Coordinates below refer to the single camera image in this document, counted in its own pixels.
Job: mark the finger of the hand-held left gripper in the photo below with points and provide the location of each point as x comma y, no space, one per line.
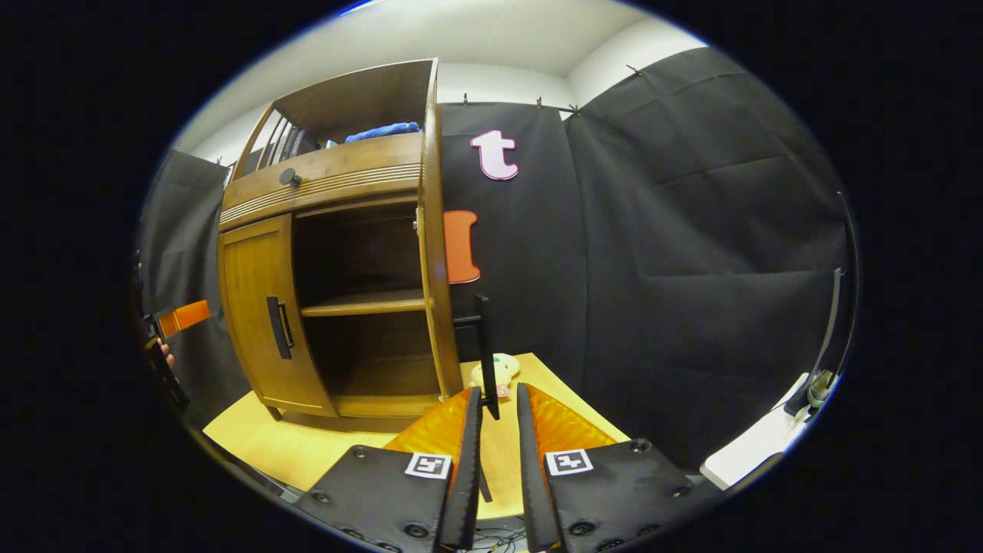
188,316

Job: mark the wooden cabinet door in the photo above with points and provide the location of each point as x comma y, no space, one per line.
438,307
253,307

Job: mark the black curved stand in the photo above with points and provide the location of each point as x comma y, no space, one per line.
797,401

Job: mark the white table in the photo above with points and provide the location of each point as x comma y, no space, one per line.
752,449

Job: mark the pale plush toy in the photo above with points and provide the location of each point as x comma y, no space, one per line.
503,369

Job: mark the grey book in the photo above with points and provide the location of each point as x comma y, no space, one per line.
292,144

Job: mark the wooden double-door shoe cabinet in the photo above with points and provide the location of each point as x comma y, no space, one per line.
361,92

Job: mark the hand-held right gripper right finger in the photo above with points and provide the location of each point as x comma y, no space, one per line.
531,491

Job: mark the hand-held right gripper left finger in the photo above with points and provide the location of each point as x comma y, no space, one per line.
468,491

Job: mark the wooden ribbed drawer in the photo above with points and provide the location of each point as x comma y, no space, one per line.
345,165

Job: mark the blue folded cloth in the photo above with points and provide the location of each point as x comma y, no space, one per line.
384,131

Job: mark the wooden cabinet shelf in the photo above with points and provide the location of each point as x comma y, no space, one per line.
361,305

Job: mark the black round drawer knob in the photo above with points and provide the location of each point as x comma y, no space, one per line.
289,177

